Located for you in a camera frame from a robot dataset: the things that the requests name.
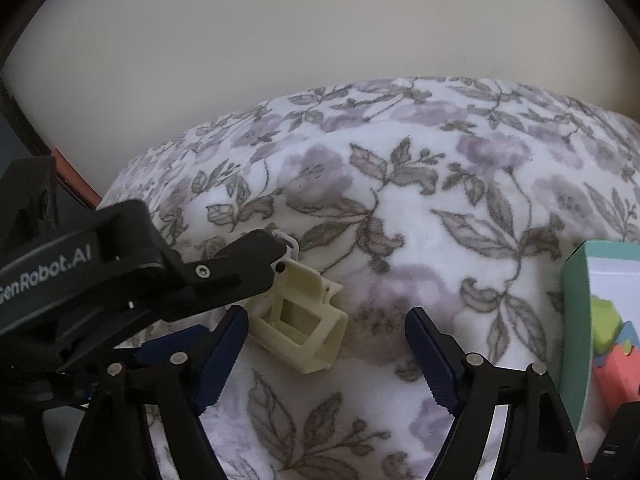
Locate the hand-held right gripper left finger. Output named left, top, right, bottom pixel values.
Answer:
left=65, top=305, right=251, bottom=480

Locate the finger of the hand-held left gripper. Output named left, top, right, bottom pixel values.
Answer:
left=165, top=229, right=297, bottom=313
left=132, top=325, right=209, bottom=368

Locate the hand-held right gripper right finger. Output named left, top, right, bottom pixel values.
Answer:
left=404, top=306, right=586, bottom=480

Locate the cream plastic bracket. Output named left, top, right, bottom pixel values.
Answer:
left=247, top=230, right=349, bottom=375

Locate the teal cardboard box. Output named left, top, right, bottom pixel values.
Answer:
left=559, top=240, right=640, bottom=480

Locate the yellow-green plastic piece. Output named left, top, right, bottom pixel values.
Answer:
left=590, top=296, right=628, bottom=357

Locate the black charger block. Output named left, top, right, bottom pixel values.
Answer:
left=585, top=400, right=640, bottom=480

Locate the floral grey white blanket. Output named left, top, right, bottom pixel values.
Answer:
left=95, top=76, right=640, bottom=480

